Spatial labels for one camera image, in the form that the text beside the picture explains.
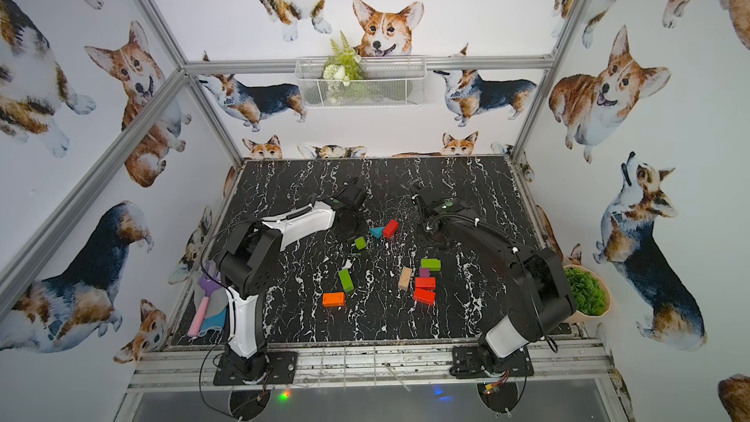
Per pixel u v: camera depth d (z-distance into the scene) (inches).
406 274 34.7
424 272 34.6
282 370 28.9
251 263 20.3
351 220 29.0
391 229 39.2
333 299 33.0
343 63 32.4
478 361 28.9
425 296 33.0
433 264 35.5
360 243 36.8
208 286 33.7
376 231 38.3
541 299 17.2
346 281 33.9
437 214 24.1
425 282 34.0
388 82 36.4
